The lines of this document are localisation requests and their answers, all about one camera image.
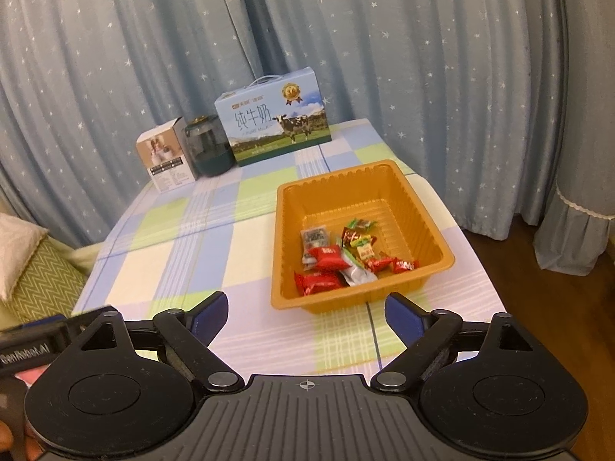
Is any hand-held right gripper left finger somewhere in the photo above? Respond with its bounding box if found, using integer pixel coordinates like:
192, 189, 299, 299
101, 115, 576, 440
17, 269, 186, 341
79, 290, 243, 392

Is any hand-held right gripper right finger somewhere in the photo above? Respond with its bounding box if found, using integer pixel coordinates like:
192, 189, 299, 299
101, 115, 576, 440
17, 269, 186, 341
371, 292, 534, 392

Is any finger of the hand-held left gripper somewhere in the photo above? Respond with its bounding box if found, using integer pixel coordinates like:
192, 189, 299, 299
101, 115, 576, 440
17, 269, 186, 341
48, 305, 121, 343

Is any red candy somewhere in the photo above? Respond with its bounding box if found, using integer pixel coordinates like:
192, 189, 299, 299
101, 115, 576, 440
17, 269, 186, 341
365, 257, 421, 274
341, 227, 367, 249

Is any silver green snack packet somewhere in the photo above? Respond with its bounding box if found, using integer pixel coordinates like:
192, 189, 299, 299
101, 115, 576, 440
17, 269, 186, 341
336, 254, 378, 288

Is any yellow green candy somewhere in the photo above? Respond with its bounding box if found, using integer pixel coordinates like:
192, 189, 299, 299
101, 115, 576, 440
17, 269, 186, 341
354, 236, 379, 261

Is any red snack packet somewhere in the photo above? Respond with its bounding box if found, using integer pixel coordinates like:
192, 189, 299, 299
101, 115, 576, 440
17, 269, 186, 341
307, 246, 354, 272
293, 271, 344, 297

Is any orange plastic tray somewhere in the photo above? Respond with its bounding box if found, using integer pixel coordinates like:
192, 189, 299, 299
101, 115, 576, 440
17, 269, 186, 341
270, 159, 456, 316

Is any person's left hand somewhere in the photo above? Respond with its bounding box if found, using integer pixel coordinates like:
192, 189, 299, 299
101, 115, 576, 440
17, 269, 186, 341
0, 365, 51, 461

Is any green zigzag pillow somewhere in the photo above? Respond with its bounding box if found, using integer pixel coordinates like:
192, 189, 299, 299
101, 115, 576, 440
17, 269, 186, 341
10, 237, 90, 322

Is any pale green sofa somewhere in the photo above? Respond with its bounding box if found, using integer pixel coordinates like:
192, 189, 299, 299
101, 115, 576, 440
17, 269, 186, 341
0, 244, 104, 334

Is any beige pillow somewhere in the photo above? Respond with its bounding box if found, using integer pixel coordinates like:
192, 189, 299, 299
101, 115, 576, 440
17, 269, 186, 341
0, 212, 49, 301

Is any white product box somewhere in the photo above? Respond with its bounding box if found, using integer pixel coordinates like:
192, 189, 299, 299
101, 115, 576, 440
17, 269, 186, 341
135, 116, 198, 194

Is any dark glass jar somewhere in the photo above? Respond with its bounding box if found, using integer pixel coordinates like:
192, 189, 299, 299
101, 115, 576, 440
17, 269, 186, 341
184, 115, 234, 177

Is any blue milk carton box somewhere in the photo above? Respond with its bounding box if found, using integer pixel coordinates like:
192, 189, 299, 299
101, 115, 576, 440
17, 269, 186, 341
214, 69, 332, 168

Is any blue star curtain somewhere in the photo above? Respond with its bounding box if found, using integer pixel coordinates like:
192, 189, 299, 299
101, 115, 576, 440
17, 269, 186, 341
0, 0, 572, 250

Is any lace-trimmed blue cloth cover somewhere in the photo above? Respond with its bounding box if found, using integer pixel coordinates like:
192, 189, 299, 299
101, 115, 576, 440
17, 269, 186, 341
535, 0, 615, 277

